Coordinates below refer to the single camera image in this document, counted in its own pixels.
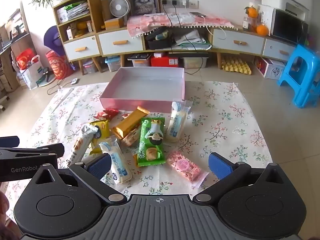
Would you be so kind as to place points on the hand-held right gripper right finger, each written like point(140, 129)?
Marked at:
point(220, 166)

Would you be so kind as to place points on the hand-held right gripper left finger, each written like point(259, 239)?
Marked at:
point(100, 165)

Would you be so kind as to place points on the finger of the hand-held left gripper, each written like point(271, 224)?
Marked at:
point(8, 141)
point(53, 150)

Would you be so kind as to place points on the white blue bread packet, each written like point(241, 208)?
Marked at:
point(177, 122)
point(120, 165)

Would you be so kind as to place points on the silver cookie packet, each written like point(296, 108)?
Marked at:
point(80, 145)

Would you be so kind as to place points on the pink nougat packet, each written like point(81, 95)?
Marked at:
point(185, 166)

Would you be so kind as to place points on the yellow snack packet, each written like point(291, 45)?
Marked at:
point(100, 130)

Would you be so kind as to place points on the orange cracker packet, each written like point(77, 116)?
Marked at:
point(130, 138)

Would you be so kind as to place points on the gold wafer packet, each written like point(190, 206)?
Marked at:
point(130, 122)

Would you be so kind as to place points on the green biscuit packet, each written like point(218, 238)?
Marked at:
point(151, 140)

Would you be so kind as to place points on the pink cardboard box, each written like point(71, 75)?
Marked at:
point(147, 80)

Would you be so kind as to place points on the person's left hand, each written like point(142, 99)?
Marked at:
point(3, 207)

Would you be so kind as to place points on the floral cloth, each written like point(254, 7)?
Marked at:
point(225, 120)

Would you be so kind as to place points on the white shopping bag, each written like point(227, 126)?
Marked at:
point(31, 76)

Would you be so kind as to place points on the small white device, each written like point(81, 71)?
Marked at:
point(74, 81)

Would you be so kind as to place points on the black stand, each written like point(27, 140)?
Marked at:
point(47, 76)

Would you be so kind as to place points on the red shopping bag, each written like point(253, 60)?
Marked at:
point(23, 58)

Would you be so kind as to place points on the red gift bag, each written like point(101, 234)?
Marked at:
point(57, 66)

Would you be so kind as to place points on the small clear storage box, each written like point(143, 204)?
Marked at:
point(90, 67)

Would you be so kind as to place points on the yellow egg tray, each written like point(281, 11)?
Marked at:
point(236, 66)

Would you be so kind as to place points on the blue lid storage box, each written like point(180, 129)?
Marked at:
point(113, 63)

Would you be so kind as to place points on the wooden storage rack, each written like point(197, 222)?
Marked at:
point(15, 35)

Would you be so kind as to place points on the white printed box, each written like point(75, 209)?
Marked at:
point(272, 70)

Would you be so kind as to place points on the purple round object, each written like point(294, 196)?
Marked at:
point(51, 38)

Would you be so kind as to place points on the black lid storage box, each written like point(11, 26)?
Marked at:
point(138, 61)

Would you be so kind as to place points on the wooden television cabinet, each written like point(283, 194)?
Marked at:
point(200, 50)

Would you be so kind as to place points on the small white box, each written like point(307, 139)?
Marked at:
point(70, 33)

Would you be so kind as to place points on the red box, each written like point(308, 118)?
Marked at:
point(163, 61)

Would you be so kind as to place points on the yellow pack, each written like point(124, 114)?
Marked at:
point(81, 27)

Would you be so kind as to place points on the paper stack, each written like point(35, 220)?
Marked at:
point(192, 40)

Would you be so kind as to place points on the black basket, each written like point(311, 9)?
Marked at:
point(158, 41)

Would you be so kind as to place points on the blue plastic stool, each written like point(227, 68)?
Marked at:
point(305, 55)

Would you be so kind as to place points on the yellow cardboard box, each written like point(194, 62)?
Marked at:
point(113, 23)

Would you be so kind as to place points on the document stack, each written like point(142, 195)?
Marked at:
point(75, 11)

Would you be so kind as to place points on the orange fruit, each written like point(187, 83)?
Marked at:
point(251, 12)
point(262, 30)

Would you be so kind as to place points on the glass bottle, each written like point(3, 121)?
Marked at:
point(246, 23)

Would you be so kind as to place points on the wooden shelf cabinet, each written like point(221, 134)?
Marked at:
point(93, 10)

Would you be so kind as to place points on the brown paper bag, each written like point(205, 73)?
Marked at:
point(106, 12)

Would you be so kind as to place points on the smartphone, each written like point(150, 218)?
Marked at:
point(198, 14)

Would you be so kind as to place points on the white microwave oven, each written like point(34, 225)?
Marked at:
point(287, 27)

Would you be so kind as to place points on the pink printed cloth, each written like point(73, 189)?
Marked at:
point(155, 21)

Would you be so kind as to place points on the white desk fan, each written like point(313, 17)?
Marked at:
point(120, 7)

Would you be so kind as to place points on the white printer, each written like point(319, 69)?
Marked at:
point(282, 1)

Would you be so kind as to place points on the white wall socket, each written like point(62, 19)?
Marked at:
point(194, 4)
point(175, 2)
point(166, 2)
point(184, 2)

